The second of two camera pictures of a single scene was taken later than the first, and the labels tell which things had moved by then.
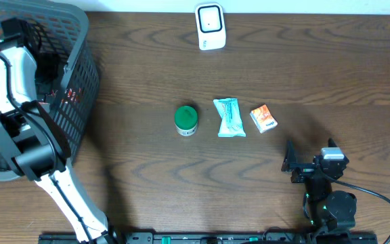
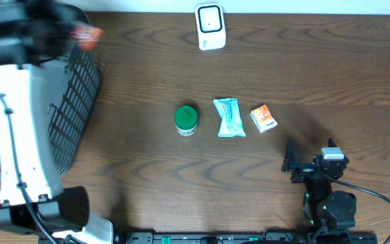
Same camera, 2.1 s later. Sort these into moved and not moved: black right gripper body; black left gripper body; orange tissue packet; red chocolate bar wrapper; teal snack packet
Moved: black left gripper body; red chocolate bar wrapper
Not moved: black right gripper body; orange tissue packet; teal snack packet
